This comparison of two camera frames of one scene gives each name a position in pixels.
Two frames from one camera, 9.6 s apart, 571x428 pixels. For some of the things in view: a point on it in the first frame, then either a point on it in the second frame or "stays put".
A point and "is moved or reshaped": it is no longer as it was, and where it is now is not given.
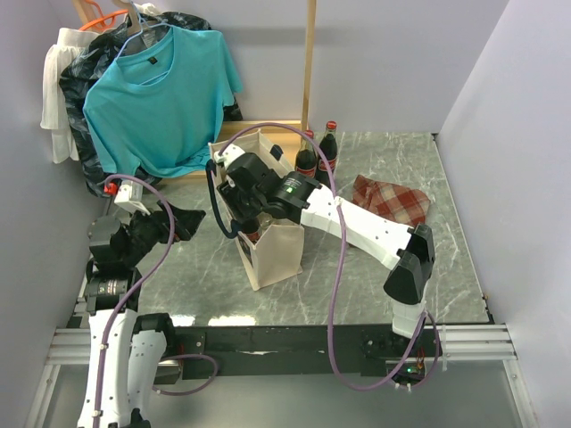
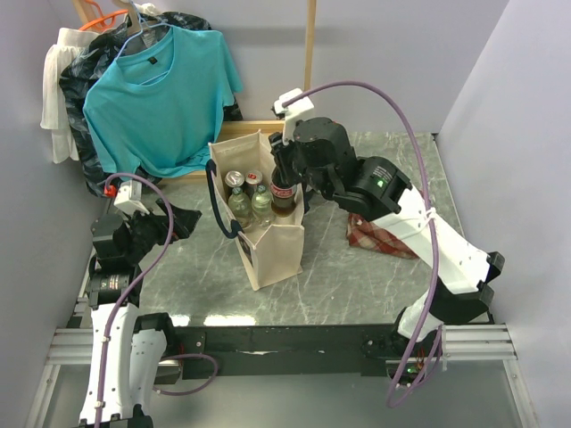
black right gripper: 230,193 -> 283,152
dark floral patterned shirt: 94,59 stays put
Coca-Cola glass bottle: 251,228 is moved or reshaped
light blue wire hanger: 144,28 stays put
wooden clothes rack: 279,134 stays put
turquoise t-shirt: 159,104 stays put
